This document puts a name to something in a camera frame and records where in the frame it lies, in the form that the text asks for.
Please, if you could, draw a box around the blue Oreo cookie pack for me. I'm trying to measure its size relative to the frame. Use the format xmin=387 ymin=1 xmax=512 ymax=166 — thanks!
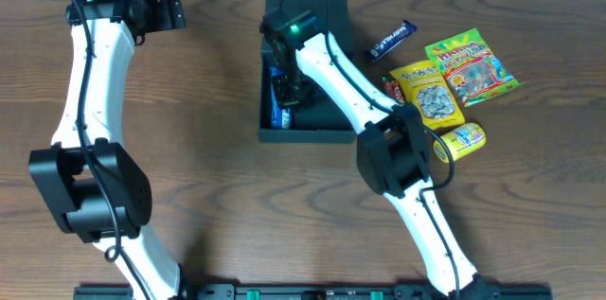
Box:
xmin=270 ymin=67 xmax=292 ymax=130

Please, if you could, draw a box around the yellow sunflower seed bag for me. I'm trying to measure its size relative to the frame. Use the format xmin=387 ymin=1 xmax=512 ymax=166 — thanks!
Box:
xmin=390 ymin=61 xmax=465 ymax=130

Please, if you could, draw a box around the green Haribo gummy bag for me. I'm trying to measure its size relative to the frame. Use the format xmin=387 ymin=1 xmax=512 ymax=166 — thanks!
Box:
xmin=424 ymin=28 xmax=521 ymax=107

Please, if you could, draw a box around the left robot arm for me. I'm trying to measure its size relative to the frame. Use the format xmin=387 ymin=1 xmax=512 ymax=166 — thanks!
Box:
xmin=28 ymin=0 xmax=185 ymax=299

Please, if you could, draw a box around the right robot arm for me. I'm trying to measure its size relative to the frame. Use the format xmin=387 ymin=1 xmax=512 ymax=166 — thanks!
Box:
xmin=259 ymin=9 xmax=492 ymax=299

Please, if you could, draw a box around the red green KitKat bar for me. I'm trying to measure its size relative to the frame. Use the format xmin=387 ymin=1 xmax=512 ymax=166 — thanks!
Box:
xmin=383 ymin=77 xmax=405 ymax=105

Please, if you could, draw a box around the dark blue Dairy Milk bar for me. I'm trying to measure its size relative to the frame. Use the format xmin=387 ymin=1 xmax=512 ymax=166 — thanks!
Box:
xmin=365 ymin=20 xmax=418 ymax=62

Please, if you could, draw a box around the yellow plastic candy canister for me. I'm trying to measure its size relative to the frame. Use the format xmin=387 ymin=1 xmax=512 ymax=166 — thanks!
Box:
xmin=434 ymin=123 xmax=487 ymax=163

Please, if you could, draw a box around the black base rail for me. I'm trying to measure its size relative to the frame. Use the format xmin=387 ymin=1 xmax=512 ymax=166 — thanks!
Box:
xmin=73 ymin=282 xmax=554 ymax=300

